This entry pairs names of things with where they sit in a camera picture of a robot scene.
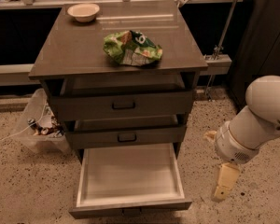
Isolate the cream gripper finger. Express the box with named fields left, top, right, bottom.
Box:
left=212, top=185, right=231, bottom=203

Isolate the grey bottom drawer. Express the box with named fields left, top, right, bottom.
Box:
left=70, top=144, right=191, bottom=219

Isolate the grey drawer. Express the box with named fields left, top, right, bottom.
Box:
left=66, top=115, right=187, bottom=149
left=49, top=89, right=193, bottom=121
left=70, top=144, right=191, bottom=219

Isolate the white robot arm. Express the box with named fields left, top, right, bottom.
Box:
left=213, top=76, right=280, bottom=202

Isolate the grey top drawer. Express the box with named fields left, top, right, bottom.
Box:
left=49, top=89, right=193, bottom=121

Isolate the grey middle drawer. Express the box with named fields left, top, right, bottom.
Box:
left=66, top=115, right=187, bottom=149

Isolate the grey drawer cabinet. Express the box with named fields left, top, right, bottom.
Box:
left=28, top=0, right=209, bottom=163

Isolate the metal stand pole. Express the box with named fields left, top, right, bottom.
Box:
left=204, top=0, right=238, bottom=101

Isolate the dark cabinet right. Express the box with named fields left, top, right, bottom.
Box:
left=227, top=0, right=280, bottom=109

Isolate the green crumpled chip bag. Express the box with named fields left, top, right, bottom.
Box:
left=103, top=30, right=163, bottom=66

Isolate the clear plastic storage bin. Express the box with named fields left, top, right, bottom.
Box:
left=11, top=89, right=71, bottom=154

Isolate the white bowl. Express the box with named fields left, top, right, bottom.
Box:
left=67, top=4, right=100, bottom=22

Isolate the white cable on floor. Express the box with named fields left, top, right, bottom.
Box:
left=0, top=105, right=49, bottom=145

